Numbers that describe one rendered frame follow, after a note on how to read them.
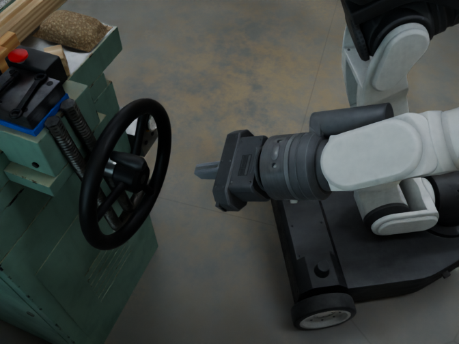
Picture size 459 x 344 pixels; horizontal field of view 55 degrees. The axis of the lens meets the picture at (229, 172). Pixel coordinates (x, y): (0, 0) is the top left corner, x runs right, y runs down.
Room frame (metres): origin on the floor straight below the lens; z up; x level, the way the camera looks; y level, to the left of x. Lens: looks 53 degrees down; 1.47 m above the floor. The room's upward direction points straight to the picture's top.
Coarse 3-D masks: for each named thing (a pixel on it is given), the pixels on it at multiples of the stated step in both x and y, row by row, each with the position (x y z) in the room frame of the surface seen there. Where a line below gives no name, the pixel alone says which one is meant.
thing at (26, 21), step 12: (36, 0) 0.84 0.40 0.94; (48, 0) 0.86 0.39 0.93; (60, 0) 0.89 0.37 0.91; (24, 12) 0.80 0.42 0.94; (36, 12) 0.82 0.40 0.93; (48, 12) 0.84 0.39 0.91; (12, 24) 0.76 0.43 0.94; (24, 24) 0.78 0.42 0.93; (36, 24) 0.80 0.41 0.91; (0, 36) 0.72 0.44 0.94; (24, 36) 0.77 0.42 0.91
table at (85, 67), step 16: (32, 32) 0.79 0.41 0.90; (112, 32) 0.79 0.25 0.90; (64, 48) 0.73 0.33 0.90; (96, 48) 0.73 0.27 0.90; (112, 48) 0.78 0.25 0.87; (80, 64) 0.68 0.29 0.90; (96, 64) 0.72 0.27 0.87; (80, 80) 0.67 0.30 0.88; (96, 128) 0.54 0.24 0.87; (0, 160) 0.45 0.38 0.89; (0, 176) 0.44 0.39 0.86; (16, 176) 0.44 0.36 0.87; (32, 176) 0.43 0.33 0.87; (48, 176) 0.43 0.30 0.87; (64, 176) 0.45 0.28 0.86; (48, 192) 0.41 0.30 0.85
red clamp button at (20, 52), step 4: (16, 48) 0.57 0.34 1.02; (20, 48) 0.57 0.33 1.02; (12, 52) 0.56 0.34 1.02; (16, 52) 0.56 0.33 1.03; (20, 52) 0.56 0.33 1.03; (24, 52) 0.56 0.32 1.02; (8, 56) 0.56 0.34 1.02; (12, 56) 0.55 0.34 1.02; (16, 56) 0.55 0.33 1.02; (20, 56) 0.55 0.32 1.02; (24, 56) 0.56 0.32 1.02; (12, 60) 0.55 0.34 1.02; (16, 60) 0.55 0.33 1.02; (20, 60) 0.55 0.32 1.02
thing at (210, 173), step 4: (200, 168) 0.40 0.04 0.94; (204, 168) 0.40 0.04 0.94; (208, 168) 0.39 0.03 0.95; (212, 168) 0.39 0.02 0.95; (216, 168) 0.39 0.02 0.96; (196, 172) 0.40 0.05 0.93; (200, 172) 0.40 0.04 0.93; (204, 172) 0.39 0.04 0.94; (208, 172) 0.39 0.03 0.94; (212, 172) 0.39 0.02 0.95; (216, 172) 0.38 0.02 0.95; (200, 176) 0.40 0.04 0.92; (204, 176) 0.39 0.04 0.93; (208, 176) 0.39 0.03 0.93; (212, 176) 0.39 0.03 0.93
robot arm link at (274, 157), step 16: (240, 144) 0.40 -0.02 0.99; (256, 144) 0.39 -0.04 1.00; (272, 144) 0.37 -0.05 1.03; (288, 144) 0.36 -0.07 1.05; (224, 160) 0.38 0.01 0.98; (240, 160) 0.38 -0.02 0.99; (256, 160) 0.36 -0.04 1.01; (272, 160) 0.34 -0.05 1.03; (224, 176) 0.36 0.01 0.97; (240, 176) 0.35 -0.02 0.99; (256, 176) 0.34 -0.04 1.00; (272, 176) 0.33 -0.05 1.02; (288, 176) 0.32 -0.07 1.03; (224, 192) 0.33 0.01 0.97; (240, 192) 0.33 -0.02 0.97; (256, 192) 0.33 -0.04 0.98; (272, 192) 0.32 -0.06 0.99; (288, 192) 0.31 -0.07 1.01; (224, 208) 0.33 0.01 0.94; (240, 208) 0.33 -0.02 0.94
